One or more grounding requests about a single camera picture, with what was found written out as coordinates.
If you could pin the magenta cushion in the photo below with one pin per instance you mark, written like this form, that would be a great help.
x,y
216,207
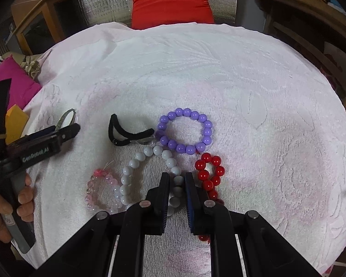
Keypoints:
x,y
14,83

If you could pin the silver insulation sheet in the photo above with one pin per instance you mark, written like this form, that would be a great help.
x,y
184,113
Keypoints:
x,y
103,0

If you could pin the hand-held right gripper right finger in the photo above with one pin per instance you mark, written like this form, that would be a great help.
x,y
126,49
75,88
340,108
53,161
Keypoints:
x,y
190,207

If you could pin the wooden cabinet with dark glass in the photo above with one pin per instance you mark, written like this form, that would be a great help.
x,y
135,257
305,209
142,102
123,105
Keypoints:
x,y
31,20

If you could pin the wooden furniture frame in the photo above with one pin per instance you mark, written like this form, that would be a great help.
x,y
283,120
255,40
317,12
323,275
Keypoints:
x,y
305,14

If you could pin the pale pink textured towel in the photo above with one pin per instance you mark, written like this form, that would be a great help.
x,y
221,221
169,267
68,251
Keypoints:
x,y
247,121

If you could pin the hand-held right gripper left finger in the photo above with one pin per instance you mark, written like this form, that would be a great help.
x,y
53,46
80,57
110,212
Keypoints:
x,y
163,205

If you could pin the red cushion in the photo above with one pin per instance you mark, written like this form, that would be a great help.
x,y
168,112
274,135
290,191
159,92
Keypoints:
x,y
173,3

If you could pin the patterned cloth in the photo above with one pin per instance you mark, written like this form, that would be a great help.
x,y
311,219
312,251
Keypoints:
x,y
31,66

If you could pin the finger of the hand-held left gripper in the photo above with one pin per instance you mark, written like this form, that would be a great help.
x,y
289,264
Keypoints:
x,y
69,132
43,132

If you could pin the thin metal bangle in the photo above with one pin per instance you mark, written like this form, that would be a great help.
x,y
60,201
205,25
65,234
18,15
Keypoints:
x,y
64,118

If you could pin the orange cardboard box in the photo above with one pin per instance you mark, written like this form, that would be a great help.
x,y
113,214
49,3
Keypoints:
x,y
15,124

